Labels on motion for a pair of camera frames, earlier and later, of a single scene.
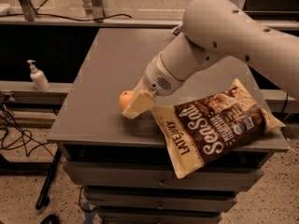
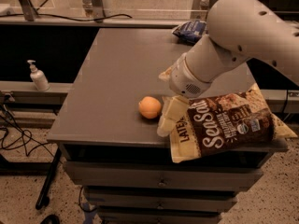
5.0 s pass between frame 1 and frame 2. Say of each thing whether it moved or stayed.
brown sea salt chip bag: moved
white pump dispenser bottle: stayed
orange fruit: moved
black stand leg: stayed
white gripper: moved
